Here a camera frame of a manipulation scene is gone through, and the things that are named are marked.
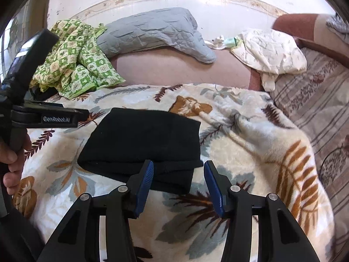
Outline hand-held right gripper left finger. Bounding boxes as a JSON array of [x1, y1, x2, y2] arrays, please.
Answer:
[[37, 160, 155, 262]]

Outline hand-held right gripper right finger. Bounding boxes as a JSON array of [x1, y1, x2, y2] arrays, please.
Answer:
[[204, 160, 319, 262]]

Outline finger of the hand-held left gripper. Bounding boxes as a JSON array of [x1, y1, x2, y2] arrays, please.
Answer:
[[11, 107, 90, 129], [24, 100, 66, 110]]

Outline black pants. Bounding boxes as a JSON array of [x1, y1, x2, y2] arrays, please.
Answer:
[[77, 108, 202, 195]]

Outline person's left hand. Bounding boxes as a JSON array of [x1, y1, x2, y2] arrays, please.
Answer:
[[0, 133, 33, 195]]

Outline dark cloth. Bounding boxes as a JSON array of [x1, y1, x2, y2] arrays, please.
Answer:
[[30, 86, 59, 101]]

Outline patterned glass door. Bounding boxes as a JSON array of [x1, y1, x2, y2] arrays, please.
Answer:
[[0, 5, 50, 88]]

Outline cream leaf print blanket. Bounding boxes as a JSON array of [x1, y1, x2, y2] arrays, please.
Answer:
[[12, 83, 336, 262]]

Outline green checkered quilt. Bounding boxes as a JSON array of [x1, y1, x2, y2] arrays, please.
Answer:
[[29, 19, 126, 100]]

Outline pink bed sheet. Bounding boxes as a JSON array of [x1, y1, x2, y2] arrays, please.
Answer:
[[110, 45, 270, 90]]

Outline grey quilted blanket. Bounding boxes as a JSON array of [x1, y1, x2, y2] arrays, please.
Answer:
[[96, 7, 217, 64]]

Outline striped floral bed sheet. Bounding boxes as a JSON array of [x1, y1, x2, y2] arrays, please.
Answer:
[[269, 46, 349, 252]]

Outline white cloth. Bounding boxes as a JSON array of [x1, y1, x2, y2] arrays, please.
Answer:
[[204, 34, 228, 50]]

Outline white twig print quilt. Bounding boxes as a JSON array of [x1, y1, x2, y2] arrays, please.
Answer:
[[230, 29, 308, 92]]

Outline brown headboard cushion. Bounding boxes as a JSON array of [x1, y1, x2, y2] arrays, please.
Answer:
[[273, 13, 349, 69]]

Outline grey patterned cloth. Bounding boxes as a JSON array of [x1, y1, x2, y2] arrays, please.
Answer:
[[326, 14, 349, 37]]

